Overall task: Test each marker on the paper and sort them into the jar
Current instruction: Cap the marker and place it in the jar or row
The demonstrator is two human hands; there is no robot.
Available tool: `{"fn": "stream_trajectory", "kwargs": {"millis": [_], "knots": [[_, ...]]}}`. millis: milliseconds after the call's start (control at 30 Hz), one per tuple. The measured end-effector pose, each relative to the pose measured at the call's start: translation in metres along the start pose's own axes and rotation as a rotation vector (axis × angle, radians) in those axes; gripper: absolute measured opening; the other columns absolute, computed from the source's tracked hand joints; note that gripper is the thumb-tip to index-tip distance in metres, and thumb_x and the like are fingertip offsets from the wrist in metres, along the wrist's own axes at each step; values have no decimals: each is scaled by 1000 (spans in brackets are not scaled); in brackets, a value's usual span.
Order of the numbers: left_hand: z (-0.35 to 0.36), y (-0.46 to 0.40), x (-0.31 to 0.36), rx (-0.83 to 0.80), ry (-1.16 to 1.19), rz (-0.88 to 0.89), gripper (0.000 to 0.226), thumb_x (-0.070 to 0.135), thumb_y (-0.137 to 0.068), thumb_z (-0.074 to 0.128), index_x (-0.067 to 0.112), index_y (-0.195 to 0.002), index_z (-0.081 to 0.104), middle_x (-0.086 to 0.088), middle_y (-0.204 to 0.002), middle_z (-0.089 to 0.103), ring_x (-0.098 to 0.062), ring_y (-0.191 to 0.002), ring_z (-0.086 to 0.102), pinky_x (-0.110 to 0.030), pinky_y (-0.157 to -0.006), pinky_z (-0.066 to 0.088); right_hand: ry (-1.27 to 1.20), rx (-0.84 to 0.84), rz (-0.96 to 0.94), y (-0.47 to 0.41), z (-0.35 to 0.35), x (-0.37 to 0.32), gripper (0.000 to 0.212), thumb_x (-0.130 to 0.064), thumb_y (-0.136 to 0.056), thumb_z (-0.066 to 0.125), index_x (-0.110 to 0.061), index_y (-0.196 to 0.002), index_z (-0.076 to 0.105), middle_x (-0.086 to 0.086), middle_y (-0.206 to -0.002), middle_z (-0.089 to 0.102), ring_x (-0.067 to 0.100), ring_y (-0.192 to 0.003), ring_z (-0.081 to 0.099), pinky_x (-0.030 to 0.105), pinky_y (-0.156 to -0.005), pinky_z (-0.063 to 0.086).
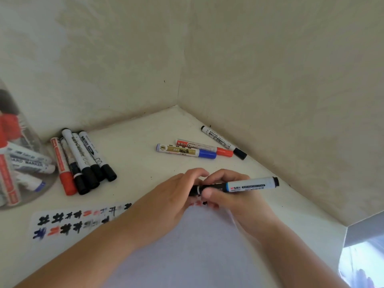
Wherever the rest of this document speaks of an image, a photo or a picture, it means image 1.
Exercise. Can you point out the person's right hand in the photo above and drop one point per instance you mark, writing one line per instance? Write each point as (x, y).
(252, 209)

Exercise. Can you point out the person's left hand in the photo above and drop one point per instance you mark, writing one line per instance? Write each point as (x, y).
(156, 212)

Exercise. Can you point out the black cap bold print marker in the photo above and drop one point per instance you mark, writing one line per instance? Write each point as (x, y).
(255, 183)

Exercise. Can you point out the white paper sheet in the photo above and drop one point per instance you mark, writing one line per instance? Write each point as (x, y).
(186, 251)

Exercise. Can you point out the white marker chunky black cap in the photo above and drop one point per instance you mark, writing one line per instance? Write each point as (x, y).
(96, 172)
(33, 165)

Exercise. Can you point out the long white black-cap marker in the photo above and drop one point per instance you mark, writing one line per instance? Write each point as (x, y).
(219, 139)
(7, 101)
(75, 149)
(90, 148)

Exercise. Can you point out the red cap white barrel marker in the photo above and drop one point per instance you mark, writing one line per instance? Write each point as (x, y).
(198, 146)
(68, 184)

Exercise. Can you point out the worn white black-ended marker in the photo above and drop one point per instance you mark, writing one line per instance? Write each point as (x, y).
(81, 185)

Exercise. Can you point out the transparent plastic jar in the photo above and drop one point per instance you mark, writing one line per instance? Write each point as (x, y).
(45, 182)

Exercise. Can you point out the slim red striped marker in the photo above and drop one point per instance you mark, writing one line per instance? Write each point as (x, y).
(7, 176)

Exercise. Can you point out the red cap grey label marker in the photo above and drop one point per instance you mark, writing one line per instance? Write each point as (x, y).
(10, 125)

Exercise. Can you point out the person's right forearm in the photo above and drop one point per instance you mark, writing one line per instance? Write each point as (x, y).
(300, 260)

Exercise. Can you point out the person's left forearm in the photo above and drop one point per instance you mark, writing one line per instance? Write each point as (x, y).
(75, 257)

